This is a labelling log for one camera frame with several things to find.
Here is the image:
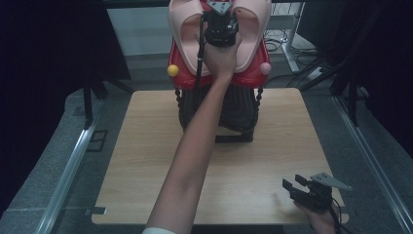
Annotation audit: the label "white power strip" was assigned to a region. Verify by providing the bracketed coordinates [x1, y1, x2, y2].
[306, 65, 324, 81]

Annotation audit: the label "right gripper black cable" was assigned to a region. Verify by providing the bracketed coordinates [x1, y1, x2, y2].
[328, 197, 356, 234]

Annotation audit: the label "pink slipper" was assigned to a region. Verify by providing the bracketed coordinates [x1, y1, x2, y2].
[168, 0, 212, 78]
[231, 0, 273, 74]

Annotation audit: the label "person's left hand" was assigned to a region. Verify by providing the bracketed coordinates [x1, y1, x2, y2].
[203, 33, 244, 79]

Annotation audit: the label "black floor bracket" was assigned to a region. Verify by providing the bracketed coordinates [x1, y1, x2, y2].
[85, 130, 108, 153]

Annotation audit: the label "white desk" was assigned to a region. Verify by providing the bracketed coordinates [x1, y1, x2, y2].
[106, 1, 307, 74]

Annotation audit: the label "red and black shoe rack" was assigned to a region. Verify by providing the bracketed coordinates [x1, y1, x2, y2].
[167, 0, 272, 144]

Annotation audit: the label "black floor cables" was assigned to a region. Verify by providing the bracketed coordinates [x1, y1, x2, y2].
[264, 28, 322, 86]

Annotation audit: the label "white sleeve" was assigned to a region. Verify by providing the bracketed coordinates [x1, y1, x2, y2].
[141, 226, 178, 234]

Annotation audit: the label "aluminium rail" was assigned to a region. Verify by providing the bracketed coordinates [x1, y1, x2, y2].
[333, 96, 413, 234]
[34, 119, 99, 234]

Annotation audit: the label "person's right hand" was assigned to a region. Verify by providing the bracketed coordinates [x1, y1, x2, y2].
[293, 201, 341, 234]

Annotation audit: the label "dark curtain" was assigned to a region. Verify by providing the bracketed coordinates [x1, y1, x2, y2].
[319, 0, 413, 161]
[0, 0, 131, 215]

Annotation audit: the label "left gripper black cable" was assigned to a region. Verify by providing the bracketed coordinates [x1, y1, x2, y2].
[192, 13, 208, 108]

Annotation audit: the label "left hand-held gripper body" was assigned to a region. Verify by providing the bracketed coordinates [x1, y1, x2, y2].
[203, 0, 240, 48]

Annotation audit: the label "black metal stand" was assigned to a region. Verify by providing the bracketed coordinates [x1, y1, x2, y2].
[298, 62, 362, 128]
[82, 73, 134, 131]

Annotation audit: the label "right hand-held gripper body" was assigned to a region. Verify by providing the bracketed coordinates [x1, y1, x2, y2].
[293, 172, 353, 215]

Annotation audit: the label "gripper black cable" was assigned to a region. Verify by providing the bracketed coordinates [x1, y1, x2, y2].
[328, 197, 356, 234]
[192, 13, 208, 108]

